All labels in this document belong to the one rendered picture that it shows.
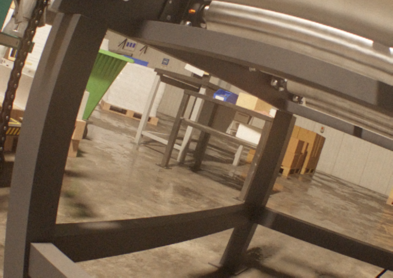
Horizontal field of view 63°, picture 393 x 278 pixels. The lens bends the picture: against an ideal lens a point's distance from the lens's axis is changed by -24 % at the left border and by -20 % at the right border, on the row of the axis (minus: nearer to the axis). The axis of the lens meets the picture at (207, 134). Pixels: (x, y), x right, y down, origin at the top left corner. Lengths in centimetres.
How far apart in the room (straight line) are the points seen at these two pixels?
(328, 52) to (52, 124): 49
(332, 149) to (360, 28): 1074
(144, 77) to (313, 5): 744
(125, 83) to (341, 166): 643
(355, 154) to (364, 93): 1051
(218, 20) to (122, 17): 20
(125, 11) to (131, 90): 709
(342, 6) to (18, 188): 57
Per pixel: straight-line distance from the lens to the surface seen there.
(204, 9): 84
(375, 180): 1101
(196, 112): 427
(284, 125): 163
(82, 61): 62
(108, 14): 67
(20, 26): 176
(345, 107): 128
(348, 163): 1105
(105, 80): 366
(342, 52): 68
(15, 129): 174
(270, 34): 73
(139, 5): 73
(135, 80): 778
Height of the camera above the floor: 66
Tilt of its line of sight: 4 degrees down
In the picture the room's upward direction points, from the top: 18 degrees clockwise
